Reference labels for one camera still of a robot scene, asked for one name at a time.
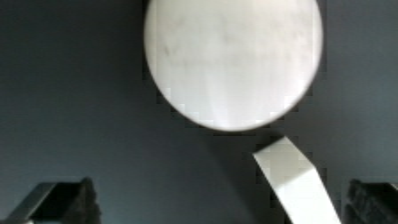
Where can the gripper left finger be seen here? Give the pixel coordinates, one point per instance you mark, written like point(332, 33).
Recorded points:
point(57, 204)

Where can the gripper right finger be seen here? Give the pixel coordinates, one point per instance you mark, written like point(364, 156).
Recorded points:
point(372, 206)

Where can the white lamp bulb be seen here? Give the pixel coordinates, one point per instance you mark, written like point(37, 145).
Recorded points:
point(233, 54)

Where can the white fence wall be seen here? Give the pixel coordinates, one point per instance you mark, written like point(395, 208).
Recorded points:
point(295, 183)

